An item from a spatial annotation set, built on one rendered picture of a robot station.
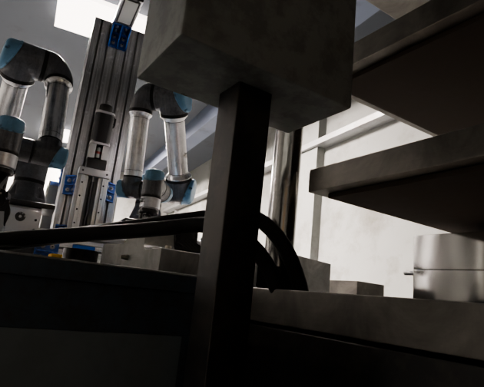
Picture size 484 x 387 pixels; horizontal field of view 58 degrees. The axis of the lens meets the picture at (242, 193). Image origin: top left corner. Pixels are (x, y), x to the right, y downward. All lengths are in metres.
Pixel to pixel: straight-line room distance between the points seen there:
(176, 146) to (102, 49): 0.71
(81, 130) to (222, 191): 1.63
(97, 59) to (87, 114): 0.28
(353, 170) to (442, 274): 0.40
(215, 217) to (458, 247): 0.66
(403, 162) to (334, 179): 0.16
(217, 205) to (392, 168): 0.32
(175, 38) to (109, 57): 1.77
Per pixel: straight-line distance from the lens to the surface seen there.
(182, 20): 0.59
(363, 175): 0.82
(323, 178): 0.90
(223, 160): 0.63
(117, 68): 2.34
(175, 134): 1.87
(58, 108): 1.64
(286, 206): 0.90
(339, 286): 1.78
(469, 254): 1.11
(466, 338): 0.56
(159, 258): 1.08
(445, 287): 1.13
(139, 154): 1.83
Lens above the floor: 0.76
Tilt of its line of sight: 13 degrees up
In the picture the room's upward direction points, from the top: 6 degrees clockwise
